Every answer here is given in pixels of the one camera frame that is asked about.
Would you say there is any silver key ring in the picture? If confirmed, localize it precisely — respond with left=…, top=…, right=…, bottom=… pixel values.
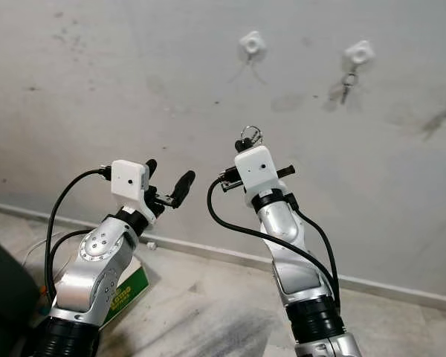
left=242, top=124, right=263, bottom=146

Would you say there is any white baseboard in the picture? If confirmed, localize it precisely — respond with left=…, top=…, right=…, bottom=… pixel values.
left=0, top=199, right=446, bottom=312

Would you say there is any green and white carton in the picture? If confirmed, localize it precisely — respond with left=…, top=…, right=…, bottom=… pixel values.
left=103, top=257, right=149, bottom=327

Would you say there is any small dark key bunch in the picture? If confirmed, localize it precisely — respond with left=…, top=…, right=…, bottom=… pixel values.
left=337, top=65, right=360, bottom=106

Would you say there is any long dark key bunch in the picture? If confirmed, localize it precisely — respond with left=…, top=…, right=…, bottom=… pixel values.
left=422, top=100, right=446, bottom=141

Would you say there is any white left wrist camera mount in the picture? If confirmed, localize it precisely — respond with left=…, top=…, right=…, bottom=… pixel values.
left=110, top=158, right=151, bottom=210

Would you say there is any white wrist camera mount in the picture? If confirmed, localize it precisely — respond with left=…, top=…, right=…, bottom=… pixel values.
left=110, top=158, right=151, bottom=210
left=234, top=145, right=279, bottom=196

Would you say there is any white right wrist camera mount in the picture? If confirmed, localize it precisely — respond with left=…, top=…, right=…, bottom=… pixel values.
left=234, top=145, right=279, bottom=196

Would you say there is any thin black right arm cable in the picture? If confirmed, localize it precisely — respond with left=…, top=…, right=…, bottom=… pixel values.
left=290, top=208, right=343, bottom=306

